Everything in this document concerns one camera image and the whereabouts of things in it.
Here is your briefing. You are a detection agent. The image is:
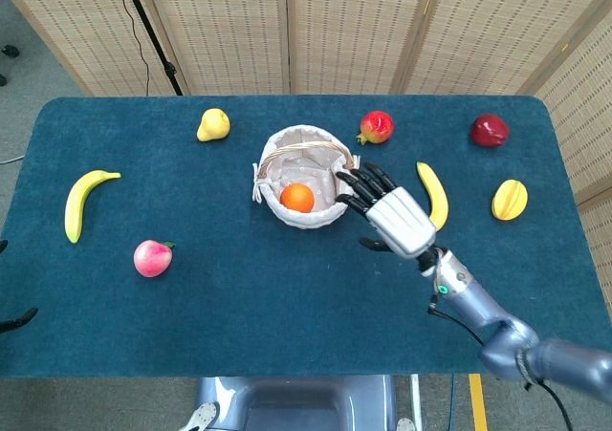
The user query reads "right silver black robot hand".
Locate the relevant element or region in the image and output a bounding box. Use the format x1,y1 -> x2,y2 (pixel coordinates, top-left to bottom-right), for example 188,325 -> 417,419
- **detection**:
335,162 -> 438,260

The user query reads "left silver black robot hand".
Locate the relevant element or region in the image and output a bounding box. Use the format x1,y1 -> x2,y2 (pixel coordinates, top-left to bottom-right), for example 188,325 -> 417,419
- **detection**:
0,239 -> 39,334

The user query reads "orange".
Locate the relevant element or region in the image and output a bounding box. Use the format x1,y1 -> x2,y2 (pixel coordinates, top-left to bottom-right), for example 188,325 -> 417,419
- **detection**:
279,183 -> 317,213

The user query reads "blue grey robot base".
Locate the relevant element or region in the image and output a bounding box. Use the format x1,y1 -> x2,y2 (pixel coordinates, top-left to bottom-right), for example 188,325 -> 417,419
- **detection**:
179,376 -> 418,431

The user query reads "fabric lined wicker basket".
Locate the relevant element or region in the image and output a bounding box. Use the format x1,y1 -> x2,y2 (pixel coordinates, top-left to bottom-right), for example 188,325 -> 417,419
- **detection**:
251,123 -> 364,230

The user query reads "yellow banana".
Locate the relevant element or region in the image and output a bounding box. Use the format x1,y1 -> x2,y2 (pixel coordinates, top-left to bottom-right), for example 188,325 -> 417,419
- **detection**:
415,161 -> 450,233
64,169 -> 122,245

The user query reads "red pomegranate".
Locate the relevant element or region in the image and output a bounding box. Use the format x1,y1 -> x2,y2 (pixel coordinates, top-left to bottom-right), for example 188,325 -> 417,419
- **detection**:
355,110 -> 396,146

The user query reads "yellow starfruit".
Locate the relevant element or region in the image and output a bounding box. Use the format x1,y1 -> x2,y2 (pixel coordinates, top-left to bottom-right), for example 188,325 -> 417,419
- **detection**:
491,178 -> 530,222

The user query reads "dark red apple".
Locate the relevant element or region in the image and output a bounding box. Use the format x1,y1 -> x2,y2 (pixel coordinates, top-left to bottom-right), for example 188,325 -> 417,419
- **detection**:
470,112 -> 511,148

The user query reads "pink peach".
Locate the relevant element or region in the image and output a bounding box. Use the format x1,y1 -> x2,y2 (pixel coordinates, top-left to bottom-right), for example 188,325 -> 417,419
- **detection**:
132,239 -> 177,278

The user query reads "blue table mat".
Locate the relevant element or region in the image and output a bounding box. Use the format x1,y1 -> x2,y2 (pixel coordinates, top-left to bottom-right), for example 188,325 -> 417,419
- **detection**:
0,95 -> 612,379

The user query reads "yellow floor tape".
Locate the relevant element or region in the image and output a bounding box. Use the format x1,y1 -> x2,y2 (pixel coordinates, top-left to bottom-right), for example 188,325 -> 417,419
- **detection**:
468,373 -> 490,431

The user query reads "yellow pear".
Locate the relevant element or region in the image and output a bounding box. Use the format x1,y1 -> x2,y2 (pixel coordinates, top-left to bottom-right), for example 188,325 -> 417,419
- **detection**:
195,107 -> 231,142

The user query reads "black tripod stand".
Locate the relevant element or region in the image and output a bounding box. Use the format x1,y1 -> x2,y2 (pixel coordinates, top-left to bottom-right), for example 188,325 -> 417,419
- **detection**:
117,0 -> 185,97

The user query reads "black cable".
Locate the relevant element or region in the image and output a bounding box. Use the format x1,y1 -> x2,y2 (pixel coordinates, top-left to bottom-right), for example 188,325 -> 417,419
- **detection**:
110,0 -> 166,97

